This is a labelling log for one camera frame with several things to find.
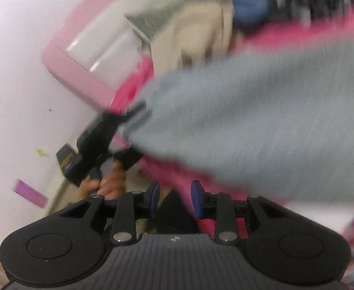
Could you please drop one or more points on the person's left hand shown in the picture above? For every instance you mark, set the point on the person's left hand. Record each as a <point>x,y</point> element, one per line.
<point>112,184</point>

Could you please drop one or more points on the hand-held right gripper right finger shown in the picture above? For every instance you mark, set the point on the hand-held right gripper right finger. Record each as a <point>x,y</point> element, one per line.
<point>196,200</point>

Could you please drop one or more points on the pink white headboard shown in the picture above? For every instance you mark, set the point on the pink white headboard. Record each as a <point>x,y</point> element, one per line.
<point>83,72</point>

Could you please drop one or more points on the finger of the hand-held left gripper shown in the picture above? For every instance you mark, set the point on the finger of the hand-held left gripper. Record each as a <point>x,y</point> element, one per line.
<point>134,112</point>
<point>129,157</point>

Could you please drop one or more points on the purple flat object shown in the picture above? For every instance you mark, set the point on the purple flat object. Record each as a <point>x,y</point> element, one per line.
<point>30,192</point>

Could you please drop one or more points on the gray sweatpants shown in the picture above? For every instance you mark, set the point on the gray sweatpants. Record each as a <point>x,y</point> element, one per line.
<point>240,120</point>

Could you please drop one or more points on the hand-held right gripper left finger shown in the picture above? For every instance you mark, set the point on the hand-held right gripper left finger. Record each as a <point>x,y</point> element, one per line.
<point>152,198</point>

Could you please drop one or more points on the beige garment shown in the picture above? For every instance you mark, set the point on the beige garment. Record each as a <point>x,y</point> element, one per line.
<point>195,36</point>

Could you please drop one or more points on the green patterned pillow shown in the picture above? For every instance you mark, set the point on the green patterned pillow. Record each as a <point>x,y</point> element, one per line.
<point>152,19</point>

